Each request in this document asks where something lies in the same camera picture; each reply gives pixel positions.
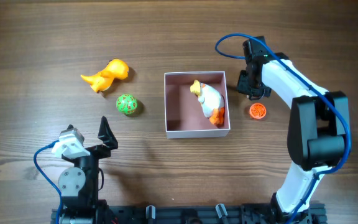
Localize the orange plastic wheel toy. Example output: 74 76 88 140
249 103 267 119

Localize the green numbered ball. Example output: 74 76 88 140
116 94 138 115

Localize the white plush duck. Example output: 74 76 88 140
190 80 225 126

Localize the orange dinosaur toy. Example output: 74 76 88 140
81 59 129 93

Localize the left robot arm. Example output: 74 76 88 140
51 116 118 224

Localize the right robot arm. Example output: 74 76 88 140
237 36 351 223

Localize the white cardboard box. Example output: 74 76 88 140
164 71 231 139

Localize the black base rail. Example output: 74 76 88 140
50 202 328 224

